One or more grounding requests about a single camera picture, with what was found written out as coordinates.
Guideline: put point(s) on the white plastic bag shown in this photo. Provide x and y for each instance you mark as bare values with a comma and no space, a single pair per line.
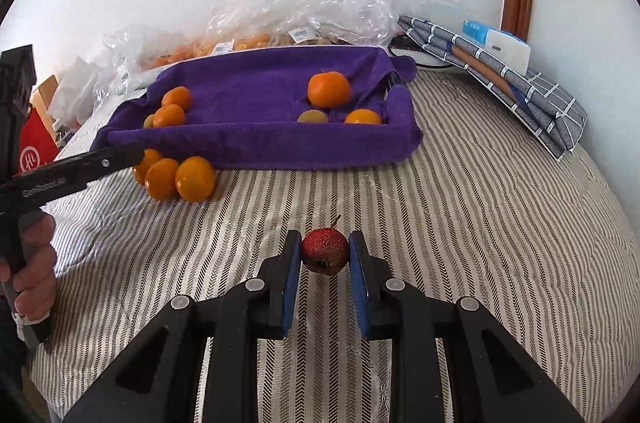
75,88

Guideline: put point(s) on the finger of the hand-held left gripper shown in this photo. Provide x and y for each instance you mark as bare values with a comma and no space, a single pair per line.
117,160

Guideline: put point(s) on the striped grey quilt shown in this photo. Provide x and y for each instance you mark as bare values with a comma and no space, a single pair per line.
450,228

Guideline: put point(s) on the small red hawthorn fruit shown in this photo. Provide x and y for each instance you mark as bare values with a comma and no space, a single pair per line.
325,250

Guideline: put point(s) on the grey checked folded cloth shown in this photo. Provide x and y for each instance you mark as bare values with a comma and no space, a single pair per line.
545,113

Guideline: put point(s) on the white and blue tissue pack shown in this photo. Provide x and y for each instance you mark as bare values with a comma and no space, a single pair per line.
500,45

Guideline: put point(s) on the clear plastic bag of mandarins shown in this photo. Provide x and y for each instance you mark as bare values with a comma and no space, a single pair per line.
250,42

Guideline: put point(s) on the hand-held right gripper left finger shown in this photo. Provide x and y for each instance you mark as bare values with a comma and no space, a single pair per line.
290,298

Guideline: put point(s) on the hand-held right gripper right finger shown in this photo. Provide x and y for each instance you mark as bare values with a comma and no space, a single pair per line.
359,293

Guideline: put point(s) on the small yellow-green fruit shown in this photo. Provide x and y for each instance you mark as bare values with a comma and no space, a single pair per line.
313,117
148,122

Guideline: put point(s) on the purple towel-lined tray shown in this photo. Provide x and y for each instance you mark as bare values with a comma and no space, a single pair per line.
250,103

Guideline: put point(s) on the brown paper bag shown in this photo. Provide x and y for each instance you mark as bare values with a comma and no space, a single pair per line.
45,90

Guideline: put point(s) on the person's left hand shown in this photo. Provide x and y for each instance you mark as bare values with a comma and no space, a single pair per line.
40,268

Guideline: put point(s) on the large orange mandarin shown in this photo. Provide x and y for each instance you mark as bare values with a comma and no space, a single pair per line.
328,90

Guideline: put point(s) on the crumpled clear plastic bag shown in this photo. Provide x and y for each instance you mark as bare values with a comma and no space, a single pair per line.
120,53

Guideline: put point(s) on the red paper bag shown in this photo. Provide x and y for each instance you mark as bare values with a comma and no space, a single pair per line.
37,143

